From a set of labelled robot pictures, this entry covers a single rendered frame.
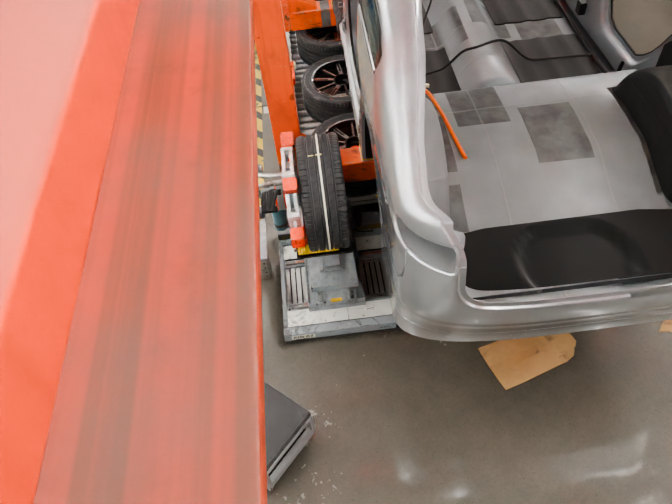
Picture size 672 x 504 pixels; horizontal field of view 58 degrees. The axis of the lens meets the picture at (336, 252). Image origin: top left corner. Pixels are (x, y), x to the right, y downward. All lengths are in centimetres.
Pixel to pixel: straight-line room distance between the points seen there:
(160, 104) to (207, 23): 12
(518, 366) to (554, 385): 22
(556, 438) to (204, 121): 333
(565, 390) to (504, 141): 147
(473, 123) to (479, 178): 40
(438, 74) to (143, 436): 416
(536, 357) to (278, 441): 163
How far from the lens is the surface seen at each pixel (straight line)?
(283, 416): 328
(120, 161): 49
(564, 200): 341
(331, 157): 321
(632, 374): 399
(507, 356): 385
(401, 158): 243
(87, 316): 40
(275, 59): 340
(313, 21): 551
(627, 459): 374
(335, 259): 386
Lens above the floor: 329
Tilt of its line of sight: 50 degrees down
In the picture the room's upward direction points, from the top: 6 degrees counter-clockwise
